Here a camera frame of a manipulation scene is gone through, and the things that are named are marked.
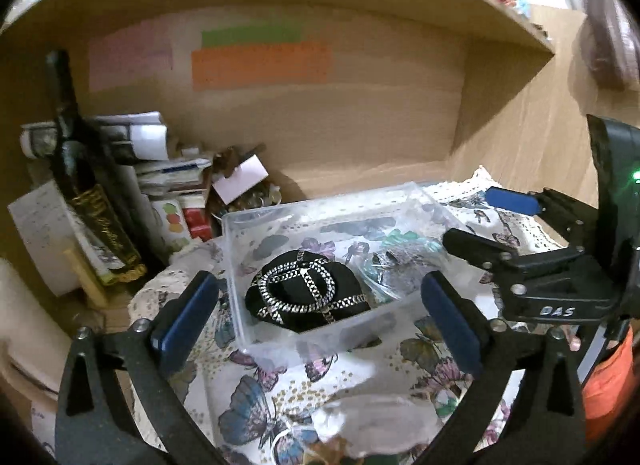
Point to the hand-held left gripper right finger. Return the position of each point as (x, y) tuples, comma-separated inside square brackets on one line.
[(450, 326)]

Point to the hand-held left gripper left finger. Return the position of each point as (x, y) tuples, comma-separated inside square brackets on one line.
[(186, 319)]

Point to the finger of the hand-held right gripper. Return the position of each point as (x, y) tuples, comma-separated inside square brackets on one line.
[(512, 201), (475, 247)]

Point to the clear bag with teal items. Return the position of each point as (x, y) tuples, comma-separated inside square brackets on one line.
[(400, 265)]

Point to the clear plastic container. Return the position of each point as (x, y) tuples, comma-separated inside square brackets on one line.
[(240, 245)]

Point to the person's right forearm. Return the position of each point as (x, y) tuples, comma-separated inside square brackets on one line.
[(612, 385)]

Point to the red small box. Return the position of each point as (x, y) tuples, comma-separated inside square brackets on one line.
[(197, 222)]

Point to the white box with fruit print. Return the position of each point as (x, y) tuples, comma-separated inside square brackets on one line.
[(170, 222)]

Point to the crumpled clear plastic bag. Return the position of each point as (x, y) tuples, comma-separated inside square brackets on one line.
[(380, 420)]

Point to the butterfly printed cloth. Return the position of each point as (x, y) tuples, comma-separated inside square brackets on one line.
[(280, 395)]

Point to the pile of coins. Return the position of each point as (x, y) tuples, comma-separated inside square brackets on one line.
[(252, 201)]

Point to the dark glass bottle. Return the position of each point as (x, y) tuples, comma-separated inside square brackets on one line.
[(97, 207)]

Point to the white card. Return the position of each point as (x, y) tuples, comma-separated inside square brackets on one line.
[(240, 177)]

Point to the white paper stack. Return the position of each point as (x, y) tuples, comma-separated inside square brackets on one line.
[(27, 335)]

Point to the wooden shelf unit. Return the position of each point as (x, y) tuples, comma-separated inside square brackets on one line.
[(380, 110)]

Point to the white paper sheet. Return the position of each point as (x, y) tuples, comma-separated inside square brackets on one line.
[(42, 235)]

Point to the stack of papers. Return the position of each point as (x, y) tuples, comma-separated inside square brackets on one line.
[(145, 137)]

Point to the rolled printed paper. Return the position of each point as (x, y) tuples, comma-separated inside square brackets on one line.
[(40, 141)]

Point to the orange sticky note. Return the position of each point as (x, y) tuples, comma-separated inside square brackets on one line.
[(260, 67)]

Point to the pink sticky note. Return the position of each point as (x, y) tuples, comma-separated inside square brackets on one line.
[(130, 55)]

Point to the green sticky note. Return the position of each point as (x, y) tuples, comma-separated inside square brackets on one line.
[(250, 35)]

